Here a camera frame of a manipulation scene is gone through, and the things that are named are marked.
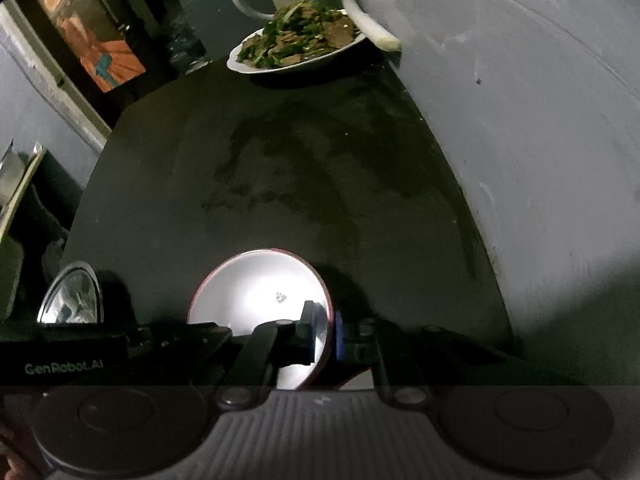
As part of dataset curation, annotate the orange printed sheet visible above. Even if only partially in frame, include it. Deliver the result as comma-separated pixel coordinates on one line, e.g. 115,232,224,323
27,0,147,93

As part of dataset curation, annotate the white ceramic bowl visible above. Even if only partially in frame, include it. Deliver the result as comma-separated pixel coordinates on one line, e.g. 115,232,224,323
186,248,335,391

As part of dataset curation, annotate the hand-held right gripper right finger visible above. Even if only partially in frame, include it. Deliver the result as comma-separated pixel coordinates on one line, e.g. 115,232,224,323
335,311,526,407

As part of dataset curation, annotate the wooden side table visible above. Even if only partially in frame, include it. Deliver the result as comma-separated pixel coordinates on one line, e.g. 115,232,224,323
0,142,48,241

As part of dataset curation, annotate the grey cabinet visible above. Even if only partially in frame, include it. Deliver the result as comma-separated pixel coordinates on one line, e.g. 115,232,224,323
177,0,273,61

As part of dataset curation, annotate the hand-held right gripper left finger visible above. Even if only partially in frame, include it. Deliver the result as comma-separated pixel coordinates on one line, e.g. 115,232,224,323
217,301,328,407

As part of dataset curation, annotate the white plate of stir-fry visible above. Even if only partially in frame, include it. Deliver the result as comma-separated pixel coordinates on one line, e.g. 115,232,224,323
226,0,368,76

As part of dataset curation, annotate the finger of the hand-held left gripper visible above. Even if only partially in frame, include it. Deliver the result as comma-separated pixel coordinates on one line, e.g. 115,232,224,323
127,322,234,362

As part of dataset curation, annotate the white spoon handle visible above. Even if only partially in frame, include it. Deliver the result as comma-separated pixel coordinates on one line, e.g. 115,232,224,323
341,0,402,52

